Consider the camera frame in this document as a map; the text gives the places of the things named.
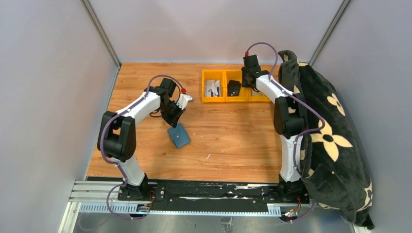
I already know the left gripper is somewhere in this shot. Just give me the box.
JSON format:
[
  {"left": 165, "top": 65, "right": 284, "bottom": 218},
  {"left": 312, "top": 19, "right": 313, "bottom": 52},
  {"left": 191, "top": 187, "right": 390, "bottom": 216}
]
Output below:
[{"left": 160, "top": 100, "right": 186, "bottom": 128}]

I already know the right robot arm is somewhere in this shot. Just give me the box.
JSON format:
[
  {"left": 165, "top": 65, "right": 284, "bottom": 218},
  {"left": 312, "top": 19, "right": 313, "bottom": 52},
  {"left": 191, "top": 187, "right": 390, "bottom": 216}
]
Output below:
[{"left": 241, "top": 52, "right": 307, "bottom": 203}]

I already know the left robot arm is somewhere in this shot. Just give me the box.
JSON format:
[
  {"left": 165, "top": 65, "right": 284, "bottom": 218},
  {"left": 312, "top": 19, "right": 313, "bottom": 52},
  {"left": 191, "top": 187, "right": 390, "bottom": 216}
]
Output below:
[{"left": 97, "top": 75, "right": 193, "bottom": 200}]

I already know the gold cards stack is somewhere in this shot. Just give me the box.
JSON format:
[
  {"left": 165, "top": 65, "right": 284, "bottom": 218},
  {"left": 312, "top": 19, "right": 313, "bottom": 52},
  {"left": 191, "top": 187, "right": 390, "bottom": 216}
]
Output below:
[{"left": 251, "top": 90, "right": 263, "bottom": 97}]

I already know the black cards stack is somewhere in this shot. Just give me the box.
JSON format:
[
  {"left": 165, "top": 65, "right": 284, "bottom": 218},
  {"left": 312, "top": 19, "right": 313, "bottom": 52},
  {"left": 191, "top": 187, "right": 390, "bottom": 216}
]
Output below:
[{"left": 227, "top": 80, "right": 241, "bottom": 97}]

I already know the white grey cards stack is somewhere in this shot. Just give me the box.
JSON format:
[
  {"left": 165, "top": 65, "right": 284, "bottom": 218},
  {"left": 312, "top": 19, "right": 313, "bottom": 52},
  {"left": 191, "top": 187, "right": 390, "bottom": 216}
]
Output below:
[{"left": 204, "top": 80, "right": 222, "bottom": 97}]

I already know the middle yellow bin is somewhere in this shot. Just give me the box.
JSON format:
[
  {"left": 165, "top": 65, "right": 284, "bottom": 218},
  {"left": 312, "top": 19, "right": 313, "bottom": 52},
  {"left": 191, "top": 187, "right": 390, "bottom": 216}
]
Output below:
[{"left": 224, "top": 69, "right": 248, "bottom": 102}]

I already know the right yellow bin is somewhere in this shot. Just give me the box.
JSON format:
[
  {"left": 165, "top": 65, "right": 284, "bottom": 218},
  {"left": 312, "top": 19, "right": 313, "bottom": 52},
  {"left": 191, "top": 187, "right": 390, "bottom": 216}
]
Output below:
[{"left": 242, "top": 70, "right": 270, "bottom": 102}]

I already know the black floral plush blanket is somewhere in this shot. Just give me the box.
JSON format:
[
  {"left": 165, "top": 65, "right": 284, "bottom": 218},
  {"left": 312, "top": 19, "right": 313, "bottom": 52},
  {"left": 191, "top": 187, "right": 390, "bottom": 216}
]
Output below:
[{"left": 278, "top": 50, "right": 375, "bottom": 229}]

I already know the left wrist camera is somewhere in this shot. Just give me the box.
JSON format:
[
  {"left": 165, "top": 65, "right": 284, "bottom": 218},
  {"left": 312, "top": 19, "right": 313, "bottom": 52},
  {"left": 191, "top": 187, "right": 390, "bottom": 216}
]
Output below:
[{"left": 176, "top": 94, "right": 193, "bottom": 110}]

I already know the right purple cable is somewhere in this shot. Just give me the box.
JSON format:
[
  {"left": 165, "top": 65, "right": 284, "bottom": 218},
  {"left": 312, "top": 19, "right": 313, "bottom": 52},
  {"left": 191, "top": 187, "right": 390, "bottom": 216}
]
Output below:
[{"left": 244, "top": 42, "right": 326, "bottom": 222}]

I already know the purple cable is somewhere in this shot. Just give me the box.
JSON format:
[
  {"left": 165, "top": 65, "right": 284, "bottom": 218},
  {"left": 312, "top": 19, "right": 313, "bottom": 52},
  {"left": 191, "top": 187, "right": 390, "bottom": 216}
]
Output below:
[
  {"left": 99, "top": 74, "right": 188, "bottom": 221},
  {"left": 244, "top": 42, "right": 326, "bottom": 222}
]

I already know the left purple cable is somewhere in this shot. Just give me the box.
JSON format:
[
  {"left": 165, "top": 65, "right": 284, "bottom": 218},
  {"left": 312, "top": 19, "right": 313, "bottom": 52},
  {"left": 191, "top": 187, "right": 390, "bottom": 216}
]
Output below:
[{"left": 99, "top": 74, "right": 188, "bottom": 221}]

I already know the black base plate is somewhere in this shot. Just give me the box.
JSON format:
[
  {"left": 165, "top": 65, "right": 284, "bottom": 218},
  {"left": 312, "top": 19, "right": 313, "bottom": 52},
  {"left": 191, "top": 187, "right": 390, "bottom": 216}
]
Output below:
[{"left": 117, "top": 179, "right": 309, "bottom": 213}]

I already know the aluminium frame rail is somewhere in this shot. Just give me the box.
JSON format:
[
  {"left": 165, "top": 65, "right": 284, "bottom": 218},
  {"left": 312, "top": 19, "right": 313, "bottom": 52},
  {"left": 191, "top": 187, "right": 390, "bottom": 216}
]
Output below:
[{"left": 58, "top": 181, "right": 371, "bottom": 233}]

